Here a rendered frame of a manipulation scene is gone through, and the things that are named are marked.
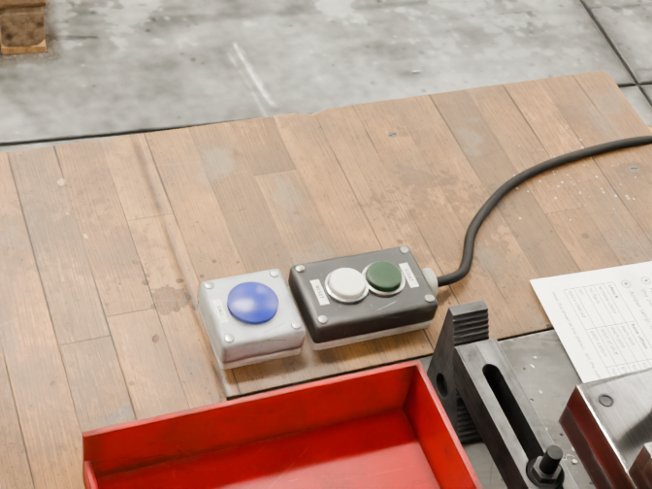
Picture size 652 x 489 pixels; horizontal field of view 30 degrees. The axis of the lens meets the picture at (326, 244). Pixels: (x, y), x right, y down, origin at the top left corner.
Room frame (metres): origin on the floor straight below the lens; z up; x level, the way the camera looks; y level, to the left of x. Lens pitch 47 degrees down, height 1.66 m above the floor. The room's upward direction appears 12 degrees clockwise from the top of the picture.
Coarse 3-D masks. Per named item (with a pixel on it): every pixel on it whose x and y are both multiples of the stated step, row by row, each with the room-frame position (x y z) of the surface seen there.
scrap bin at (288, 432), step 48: (336, 384) 0.53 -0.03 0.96; (384, 384) 0.55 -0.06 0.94; (96, 432) 0.45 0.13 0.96; (144, 432) 0.46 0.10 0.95; (192, 432) 0.48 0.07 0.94; (240, 432) 0.49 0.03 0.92; (288, 432) 0.51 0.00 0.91; (336, 432) 0.52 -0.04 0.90; (384, 432) 0.53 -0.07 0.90; (432, 432) 0.52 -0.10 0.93; (96, 480) 0.44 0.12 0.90; (144, 480) 0.45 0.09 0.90; (192, 480) 0.46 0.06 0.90; (240, 480) 0.46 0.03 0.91; (288, 480) 0.47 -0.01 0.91; (336, 480) 0.48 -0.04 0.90; (384, 480) 0.49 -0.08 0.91; (432, 480) 0.50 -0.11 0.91
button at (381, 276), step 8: (376, 264) 0.67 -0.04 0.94; (384, 264) 0.67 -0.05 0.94; (392, 264) 0.67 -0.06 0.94; (368, 272) 0.66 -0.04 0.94; (376, 272) 0.66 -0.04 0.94; (384, 272) 0.66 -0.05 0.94; (392, 272) 0.66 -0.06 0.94; (400, 272) 0.66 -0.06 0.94; (368, 280) 0.65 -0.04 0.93; (376, 280) 0.65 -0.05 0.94; (384, 280) 0.65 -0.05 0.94; (392, 280) 0.65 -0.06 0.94; (400, 280) 0.65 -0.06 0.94; (376, 288) 0.64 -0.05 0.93; (384, 288) 0.64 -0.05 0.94; (392, 288) 0.65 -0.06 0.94
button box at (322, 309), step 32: (480, 224) 0.77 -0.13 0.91; (352, 256) 0.68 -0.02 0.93; (384, 256) 0.68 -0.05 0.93; (288, 288) 0.65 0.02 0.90; (320, 288) 0.64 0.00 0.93; (416, 288) 0.66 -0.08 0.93; (320, 320) 0.60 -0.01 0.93; (352, 320) 0.61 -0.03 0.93; (384, 320) 0.62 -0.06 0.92; (416, 320) 0.64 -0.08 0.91
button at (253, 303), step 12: (240, 288) 0.61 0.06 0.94; (252, 288) 0.62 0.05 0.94; (264, 288) 0.62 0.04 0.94; (228, 300) 0.60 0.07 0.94; (240, 300) 0.60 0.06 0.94; (252, 300) 0.60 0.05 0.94; (264, 300) 0.61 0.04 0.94; (276, 300) 0.61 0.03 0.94; (240, 312) 0.59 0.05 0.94; (252, 312) 0.59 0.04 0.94; (264, 312) 0.59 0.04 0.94; (276, 312) 0.60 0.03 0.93
